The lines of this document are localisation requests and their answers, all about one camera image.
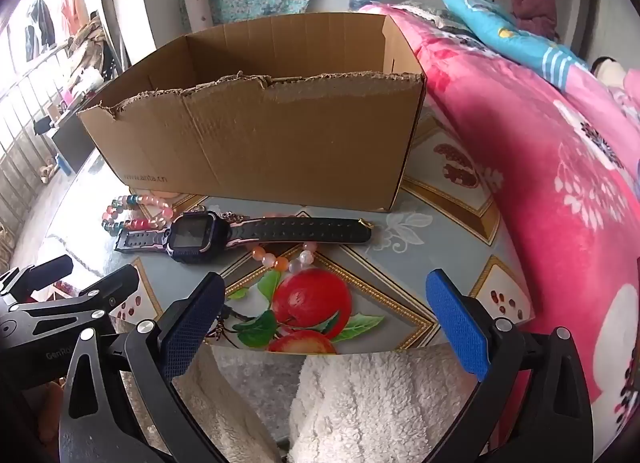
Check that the pink hanging garment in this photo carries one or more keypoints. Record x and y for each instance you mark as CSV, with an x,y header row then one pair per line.
x,y
74,5

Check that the grey patterned quilt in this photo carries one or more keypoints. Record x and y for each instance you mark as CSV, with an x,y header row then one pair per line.
x,y
435,18

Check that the blue printed pillow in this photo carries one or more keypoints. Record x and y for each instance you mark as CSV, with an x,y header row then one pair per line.
x,y
500,28

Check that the dark grey flat box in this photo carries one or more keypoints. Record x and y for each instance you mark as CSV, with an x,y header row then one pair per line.
x,y
75,145

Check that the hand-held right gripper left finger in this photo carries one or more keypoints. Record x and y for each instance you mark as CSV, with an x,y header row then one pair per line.
x,y
192,330

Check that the brown cardboard box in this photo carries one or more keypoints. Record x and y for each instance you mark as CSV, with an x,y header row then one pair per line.
x,y
275,143

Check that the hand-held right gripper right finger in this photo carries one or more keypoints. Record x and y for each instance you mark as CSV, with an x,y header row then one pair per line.
x,y
457,323

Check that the white paper roll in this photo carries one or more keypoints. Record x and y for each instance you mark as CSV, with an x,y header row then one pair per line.
x,y
199,10

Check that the black and pink smartwatch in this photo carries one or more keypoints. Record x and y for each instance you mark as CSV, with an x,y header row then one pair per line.
x,y
192,235

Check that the dark hanging jacket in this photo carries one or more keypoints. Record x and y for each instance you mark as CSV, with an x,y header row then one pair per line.
x,y
40,28

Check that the pink floral blanket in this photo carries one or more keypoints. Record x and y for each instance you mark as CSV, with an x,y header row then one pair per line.
x,y
550,143

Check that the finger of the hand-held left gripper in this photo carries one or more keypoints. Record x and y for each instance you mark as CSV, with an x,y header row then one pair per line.
x,y
40,278
100,295

